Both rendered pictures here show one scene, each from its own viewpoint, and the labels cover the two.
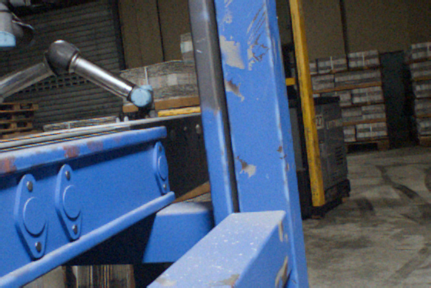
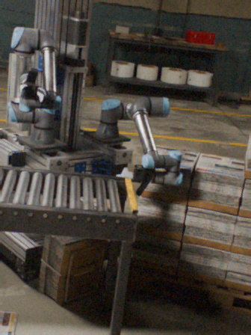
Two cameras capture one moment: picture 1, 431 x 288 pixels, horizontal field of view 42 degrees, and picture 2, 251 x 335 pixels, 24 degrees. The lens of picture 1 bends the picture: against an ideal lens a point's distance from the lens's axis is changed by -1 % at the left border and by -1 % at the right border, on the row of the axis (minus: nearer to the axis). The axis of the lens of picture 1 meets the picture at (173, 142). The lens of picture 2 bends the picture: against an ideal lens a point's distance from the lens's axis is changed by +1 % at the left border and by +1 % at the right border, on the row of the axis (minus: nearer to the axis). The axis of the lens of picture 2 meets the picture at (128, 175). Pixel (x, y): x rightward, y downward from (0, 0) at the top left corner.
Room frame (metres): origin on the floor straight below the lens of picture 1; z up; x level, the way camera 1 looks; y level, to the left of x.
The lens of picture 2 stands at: (0.75, -2.60, 1.85)
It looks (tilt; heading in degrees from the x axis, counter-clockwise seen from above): 19 degrees down; 63
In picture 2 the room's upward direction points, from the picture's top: 8 degrees clockwise
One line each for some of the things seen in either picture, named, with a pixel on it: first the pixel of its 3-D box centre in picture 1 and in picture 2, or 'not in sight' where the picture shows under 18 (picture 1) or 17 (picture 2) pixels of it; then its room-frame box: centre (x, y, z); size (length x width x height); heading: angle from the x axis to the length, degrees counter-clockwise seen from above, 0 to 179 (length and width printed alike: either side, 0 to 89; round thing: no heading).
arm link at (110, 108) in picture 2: not in sight; (110, 110); (2.32, 0.83, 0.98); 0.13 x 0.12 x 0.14; 177
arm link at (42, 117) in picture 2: not in sight; (42, 114); (1.83, 0.70, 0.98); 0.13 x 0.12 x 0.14; 169
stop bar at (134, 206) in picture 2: (213, 107); (131, 194); (2.03, -0.16, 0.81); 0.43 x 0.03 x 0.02; 70
